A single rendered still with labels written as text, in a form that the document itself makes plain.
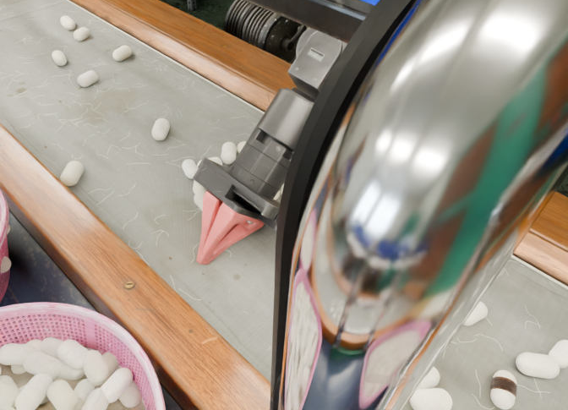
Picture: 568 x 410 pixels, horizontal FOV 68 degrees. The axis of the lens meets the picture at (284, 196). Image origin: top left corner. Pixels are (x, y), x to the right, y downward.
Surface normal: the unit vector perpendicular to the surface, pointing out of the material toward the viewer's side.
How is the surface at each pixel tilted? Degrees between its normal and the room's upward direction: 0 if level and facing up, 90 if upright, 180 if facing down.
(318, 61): 42
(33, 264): 0
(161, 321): 0
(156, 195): 0
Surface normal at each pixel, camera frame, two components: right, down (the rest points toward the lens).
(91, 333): -0.31, 0.42
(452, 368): 0.04, -0.69
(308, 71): -0.23, -0.08
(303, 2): -0.67, 0.52
